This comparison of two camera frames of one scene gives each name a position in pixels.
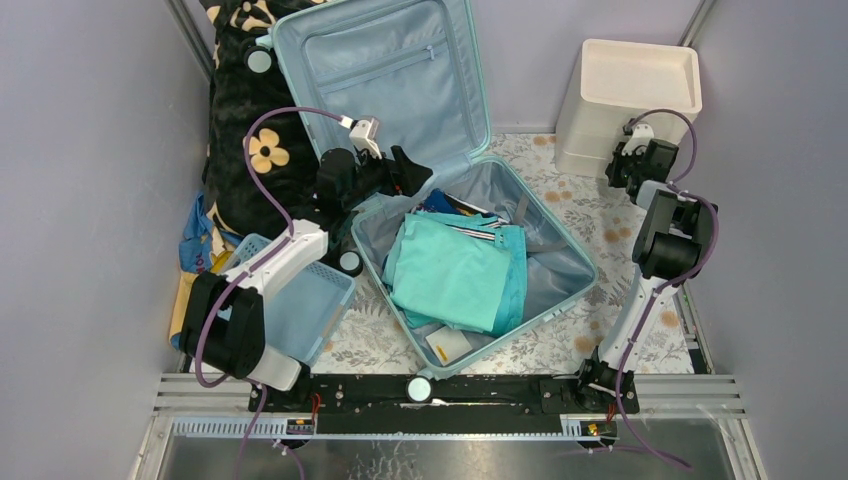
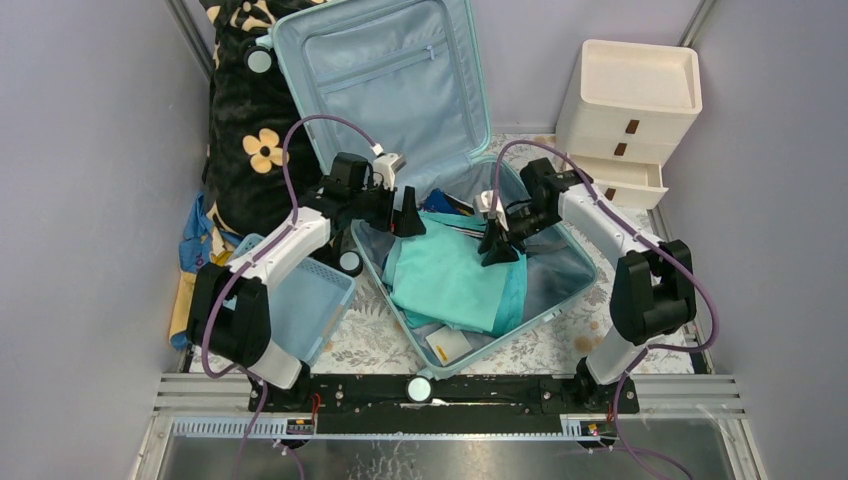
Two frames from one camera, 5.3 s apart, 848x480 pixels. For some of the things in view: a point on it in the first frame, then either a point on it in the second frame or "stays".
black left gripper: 389,175 -> 391,206
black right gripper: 616,159 -> 500,253
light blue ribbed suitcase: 453,270 stays
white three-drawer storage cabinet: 612,85 stays
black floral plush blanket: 262,169 stays
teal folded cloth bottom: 513,239 stays
